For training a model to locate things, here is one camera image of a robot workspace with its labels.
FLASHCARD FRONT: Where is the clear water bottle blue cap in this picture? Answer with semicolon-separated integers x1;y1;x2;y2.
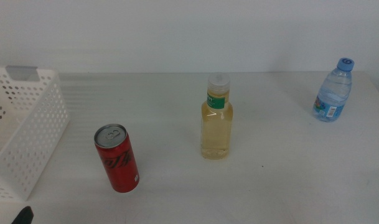
312;57;355;123

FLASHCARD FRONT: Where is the red cola can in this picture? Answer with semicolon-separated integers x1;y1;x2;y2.
93;123;140;194

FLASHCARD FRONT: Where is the white perforated plastic basket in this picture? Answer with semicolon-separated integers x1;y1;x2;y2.
0;65;70;202

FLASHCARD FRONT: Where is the yellow tea bottle green label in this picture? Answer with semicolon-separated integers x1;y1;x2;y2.
200;72;234;161

